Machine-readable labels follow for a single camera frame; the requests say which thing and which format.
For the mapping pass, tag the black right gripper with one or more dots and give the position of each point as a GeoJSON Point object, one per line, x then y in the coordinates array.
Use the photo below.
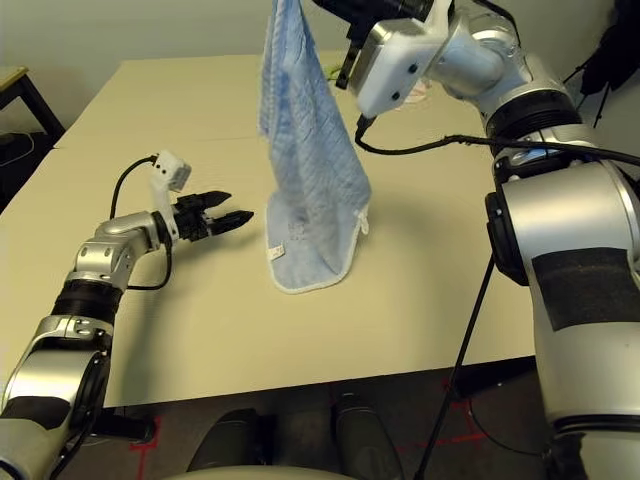
{"type": "Point", "coordinates": [395, 9]}

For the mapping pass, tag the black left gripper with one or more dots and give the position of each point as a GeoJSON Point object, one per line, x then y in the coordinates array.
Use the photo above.
{"type": "Point", "coordinates": [192, 220]}

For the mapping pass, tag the light blue terry towel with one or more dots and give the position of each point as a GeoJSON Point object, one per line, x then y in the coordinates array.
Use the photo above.
{"type": "Point", "coordinates": [310, 150]}

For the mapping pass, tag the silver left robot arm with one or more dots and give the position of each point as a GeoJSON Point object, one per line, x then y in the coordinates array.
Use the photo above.
{"type": "Point", "coordinates": [120, 225]}

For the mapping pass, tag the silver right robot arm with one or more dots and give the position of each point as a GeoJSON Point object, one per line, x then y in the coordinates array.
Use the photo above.
{"type": "Point", "coordinates": [565, 220]}

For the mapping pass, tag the grey left robot leg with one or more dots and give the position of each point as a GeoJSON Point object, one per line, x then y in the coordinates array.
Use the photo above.
{"type": "Point", "coordinates": [230, 440]}

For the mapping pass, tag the grey robot leg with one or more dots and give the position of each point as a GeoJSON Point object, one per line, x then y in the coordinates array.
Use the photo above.
{"type": "Point", "coordinates": [230, 440]}
{"type": "Point", "coordinates": [367, 435]}

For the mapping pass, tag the black table foot bar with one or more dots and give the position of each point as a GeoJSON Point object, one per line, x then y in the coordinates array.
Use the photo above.
{"type": "Point", "coordinates": [125, 427]}
{"type": "Point", "coordinates": [500, 375]}

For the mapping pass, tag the grey right robot leg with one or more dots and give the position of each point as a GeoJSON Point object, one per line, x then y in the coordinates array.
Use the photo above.
{"type": "Point", "coordinates": [367, 435]}

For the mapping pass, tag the grey robot torso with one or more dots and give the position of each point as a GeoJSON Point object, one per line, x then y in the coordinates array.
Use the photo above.
{"type": "Point", "coordinates": [265, 474]}

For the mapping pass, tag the black tripod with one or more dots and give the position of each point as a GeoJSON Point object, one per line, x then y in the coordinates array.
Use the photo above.
{"type": "Point", "coordinates": [610, 55]}

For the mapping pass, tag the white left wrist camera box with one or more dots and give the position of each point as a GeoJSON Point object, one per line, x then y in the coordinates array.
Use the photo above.
{"type": "Point", "coordinates": [172, 170]}

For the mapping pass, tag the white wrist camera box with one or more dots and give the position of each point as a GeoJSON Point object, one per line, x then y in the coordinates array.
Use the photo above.
{"type": "Point", "coordinates": [395, 65]}
{"type": "Point", "coordinates": [172, 170]}

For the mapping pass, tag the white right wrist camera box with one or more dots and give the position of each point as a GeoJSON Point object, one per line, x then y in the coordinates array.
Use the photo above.
{"type": "Point", "coordinates": [395, 65]}

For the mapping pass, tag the wooden side table black frame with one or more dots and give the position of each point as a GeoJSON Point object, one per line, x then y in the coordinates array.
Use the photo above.
{"type": "Point", "coordinates": [12, 75]}

